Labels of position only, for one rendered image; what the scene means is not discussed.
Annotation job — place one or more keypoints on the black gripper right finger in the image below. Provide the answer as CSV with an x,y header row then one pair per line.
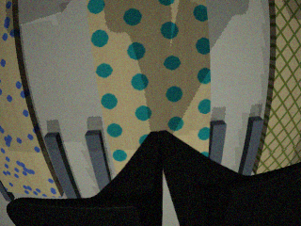
x,y
205,193

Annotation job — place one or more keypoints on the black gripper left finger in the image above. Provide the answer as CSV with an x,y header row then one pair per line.
x,y
133,198

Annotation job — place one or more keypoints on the tan strip with teal dots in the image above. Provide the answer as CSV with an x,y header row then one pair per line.
x,y
152,62

